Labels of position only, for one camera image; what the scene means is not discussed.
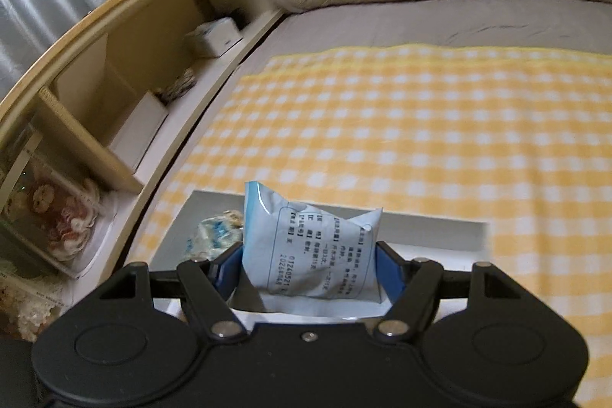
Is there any round blue white packet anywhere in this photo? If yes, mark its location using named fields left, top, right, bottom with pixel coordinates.
left=186, top=210, right=246, bottom=260

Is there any yellow checked blanket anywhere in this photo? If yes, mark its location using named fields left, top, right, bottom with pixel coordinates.
left=129, top=45, right=612, bottom=408

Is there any wooden headboard shelf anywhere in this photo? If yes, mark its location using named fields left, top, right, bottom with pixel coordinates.
left=0, top=0, right=292, bottom=342

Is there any white tissue box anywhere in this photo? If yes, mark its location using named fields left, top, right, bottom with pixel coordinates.
left=184, top=17, right=242, bottom=57

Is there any plain white cardboard box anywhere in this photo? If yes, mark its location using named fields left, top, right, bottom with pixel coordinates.
left=109, top=91, right=170, bottom=172

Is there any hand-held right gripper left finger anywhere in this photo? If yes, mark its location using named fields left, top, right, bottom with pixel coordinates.
left=98, top=242, right=246, bottom=340

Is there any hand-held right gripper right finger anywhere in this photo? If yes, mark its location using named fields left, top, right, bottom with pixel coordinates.
left=373, top=241, right=520, bottom=340

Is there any grey beige bed sheet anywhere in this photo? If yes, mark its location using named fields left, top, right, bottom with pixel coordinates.
left=234, top=0, right=612, bottom=69

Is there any patterned fabric pouch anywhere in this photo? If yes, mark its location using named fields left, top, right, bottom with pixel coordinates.
left=153, top=66, right=199, bottom=105

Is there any white lace cloth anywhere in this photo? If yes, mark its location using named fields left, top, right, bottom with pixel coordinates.
left=0, top=279, right=63, bottom=342

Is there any pale blue printed packet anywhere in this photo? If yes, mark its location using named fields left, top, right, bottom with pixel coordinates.
left=241, top=181, right=386, bottom=320

